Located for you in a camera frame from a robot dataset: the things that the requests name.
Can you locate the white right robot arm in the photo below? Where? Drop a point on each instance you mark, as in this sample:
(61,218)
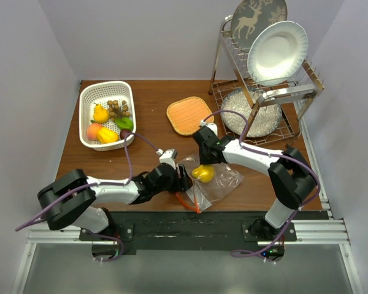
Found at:
(290,175)

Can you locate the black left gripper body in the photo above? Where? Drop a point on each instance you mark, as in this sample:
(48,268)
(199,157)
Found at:
(175,184)

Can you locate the dark purple fake fruit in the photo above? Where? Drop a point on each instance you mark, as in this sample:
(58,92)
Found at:
(125,133)

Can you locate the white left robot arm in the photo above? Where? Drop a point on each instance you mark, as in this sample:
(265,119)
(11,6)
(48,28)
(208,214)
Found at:
(68,201)

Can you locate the yellow fake bell pepper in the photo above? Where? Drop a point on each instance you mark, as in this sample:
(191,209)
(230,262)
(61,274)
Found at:
(106,136)

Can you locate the grey deer plate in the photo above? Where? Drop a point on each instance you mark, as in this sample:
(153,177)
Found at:
(252,17)

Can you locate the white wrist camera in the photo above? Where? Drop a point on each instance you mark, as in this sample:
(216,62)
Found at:
(167,157)
(211,125)

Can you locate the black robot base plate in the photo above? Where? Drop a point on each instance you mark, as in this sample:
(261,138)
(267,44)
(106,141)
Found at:
(190,231)

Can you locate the yellow fake pear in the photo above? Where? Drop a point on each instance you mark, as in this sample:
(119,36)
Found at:
(100,115)

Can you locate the white plastic basket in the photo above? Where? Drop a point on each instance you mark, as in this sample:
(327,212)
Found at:
(100,93)

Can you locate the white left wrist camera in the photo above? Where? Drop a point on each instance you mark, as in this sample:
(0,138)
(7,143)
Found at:
(167,157)

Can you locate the orange fake peach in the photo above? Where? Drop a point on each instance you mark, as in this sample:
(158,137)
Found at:
(93,130)

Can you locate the brown fake longan bunch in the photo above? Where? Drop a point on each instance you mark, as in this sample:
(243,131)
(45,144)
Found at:
(118,109)

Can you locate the white scalloped plate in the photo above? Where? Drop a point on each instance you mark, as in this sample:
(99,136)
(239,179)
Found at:
(277,53)

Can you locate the green fake pepper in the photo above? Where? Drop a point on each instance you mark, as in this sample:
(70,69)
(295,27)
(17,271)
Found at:
(124,123)

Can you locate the clear zip top bag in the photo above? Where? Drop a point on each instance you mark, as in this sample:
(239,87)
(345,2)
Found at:
(202,196)

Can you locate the metal dish rack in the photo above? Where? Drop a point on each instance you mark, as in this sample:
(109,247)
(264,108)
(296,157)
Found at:
(295,95)

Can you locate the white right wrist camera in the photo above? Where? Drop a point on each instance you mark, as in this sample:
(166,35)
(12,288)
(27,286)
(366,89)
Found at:
(211,125)

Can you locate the woven bamboo tray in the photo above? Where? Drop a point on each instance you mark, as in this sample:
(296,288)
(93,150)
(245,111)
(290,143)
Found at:
(186,114)

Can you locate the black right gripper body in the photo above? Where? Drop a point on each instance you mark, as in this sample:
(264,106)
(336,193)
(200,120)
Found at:
(204,158)

